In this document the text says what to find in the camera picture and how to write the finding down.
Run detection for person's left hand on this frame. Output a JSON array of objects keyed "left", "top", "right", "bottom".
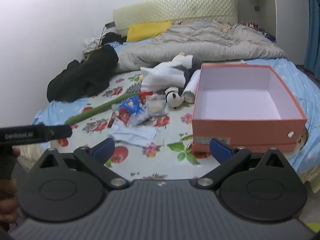
[{"left": 0, "top": 147, "right": 21, "bottom": 233}]

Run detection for black bag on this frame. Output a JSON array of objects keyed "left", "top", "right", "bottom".
[{"left": 100, "top": 32, "right": 128, "bottom": 48}]

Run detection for white spray can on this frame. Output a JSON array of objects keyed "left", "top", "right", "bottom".
[{"left": 182, "top": 69, "right": 201, "bottom": 103}]

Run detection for white face mask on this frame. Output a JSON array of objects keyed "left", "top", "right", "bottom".
[{"left": 109, "top": 124, "right": 161, "bottom": 147}]

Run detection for black clothes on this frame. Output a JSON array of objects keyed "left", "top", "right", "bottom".
[{"left": 47, "top": 44, "right": 119, "bottom": 102}]

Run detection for white crumpled cloth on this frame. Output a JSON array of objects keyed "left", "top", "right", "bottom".
[{"left": 84, "top": 37, "right": 102, "bottom": 53}]

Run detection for row of small bottles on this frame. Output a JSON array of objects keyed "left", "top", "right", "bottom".
[{"left": 241, "top": 20, "right": 262, "bottom": 30}]

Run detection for white cloth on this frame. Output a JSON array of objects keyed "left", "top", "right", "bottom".
[
  {"left": 140, "top": 55, "right": 190, "bottom": 92},
  {"left": 84, "top": 37, "right": 102, "bottom": 53}
]

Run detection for yellow pillow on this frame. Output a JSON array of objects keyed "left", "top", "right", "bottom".
[{"left": 126, "top": 21, "right": 174, "bottom": 42}]

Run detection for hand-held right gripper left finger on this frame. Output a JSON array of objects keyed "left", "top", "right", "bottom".
[{"left": 30, "top": 138, "right": 130, "bottom": 190}]

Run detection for blue white plastic bag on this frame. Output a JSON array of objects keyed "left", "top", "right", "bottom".
[{"left": 117, "top": 96, "right": 150, "bottom": 127}]

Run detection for pink shoebox lid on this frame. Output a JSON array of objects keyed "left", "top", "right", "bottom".
[{"left": 192, "top": 140, "right": 297, "bottom": 153}]

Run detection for fruit printed bed sheet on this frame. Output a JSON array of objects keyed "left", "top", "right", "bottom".
[{"left": 32, "top": 55, "right": 320, "bottom": 193}]

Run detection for small panda plush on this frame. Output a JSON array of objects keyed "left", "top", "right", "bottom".
[{"left": 165, "top": 87, "right": 186, "bottom": 109}]

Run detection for pink cardboard shoebox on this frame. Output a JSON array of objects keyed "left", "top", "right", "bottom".
[{"left": 192, "top": 64, "right": 308, "bottom": 147}]

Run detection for green massage hammer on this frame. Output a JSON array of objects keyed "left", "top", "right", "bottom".
[{"left": 64, "top": 82, "right": 142, "bottom": 125}]

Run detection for grey quilt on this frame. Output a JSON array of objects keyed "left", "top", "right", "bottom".
[{"left": 115, "top": 20, "right": 287, "bottom": 72}]

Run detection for grey wardrobe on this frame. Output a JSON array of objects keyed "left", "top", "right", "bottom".
[{"left": 235, "top": 0, "right": 310, "bottom": 43}]

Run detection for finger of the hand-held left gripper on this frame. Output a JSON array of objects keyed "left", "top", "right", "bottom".
[{"left": 45, "top": 125, "right": 73, "bottom": 140}]

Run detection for blue curtain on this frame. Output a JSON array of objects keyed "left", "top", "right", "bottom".
[{"left": 304, "top": 0, "right": 320, "bottom": 75}]

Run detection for black charger with cable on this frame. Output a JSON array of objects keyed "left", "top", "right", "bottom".
[{"left": 99, "top": 22, "right": 116, "bottom": 48}]

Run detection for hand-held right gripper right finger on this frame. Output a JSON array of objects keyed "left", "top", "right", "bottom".
[{"left": 192, "top": 138, "right": 294, "bottom": 190}]

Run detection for red foil packet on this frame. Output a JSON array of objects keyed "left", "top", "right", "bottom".
[{"left": 139, "top": 91, "right": 153, "bottom": 103}]

